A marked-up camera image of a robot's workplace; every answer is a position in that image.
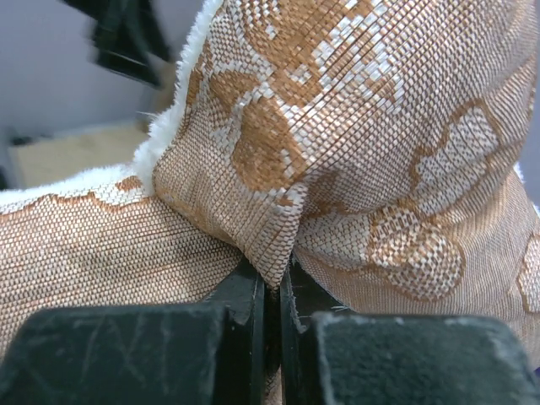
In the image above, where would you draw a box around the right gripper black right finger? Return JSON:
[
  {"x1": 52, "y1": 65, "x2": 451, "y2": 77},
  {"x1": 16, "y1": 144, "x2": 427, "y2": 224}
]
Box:
[{"x1": 280, "y1": 262, "x2": 539, "y2": 405}]

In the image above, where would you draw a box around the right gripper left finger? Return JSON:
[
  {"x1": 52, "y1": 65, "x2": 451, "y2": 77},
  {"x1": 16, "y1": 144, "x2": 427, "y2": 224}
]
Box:
[{"x1": 1, "y1": 261, "x2": 265, "y2": 405}]

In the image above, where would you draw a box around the pink patterned pillow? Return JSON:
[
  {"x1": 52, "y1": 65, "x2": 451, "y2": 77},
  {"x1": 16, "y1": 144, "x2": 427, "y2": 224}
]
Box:
[{"x1": 1, "y1": 1, "x2": 539, "y2": 404}]

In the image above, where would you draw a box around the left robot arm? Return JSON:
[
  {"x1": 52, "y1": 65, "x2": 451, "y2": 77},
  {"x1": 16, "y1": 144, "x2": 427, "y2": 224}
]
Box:
[{"x1": 63, "y1": 0, "x2": 172, "y2": 88}]

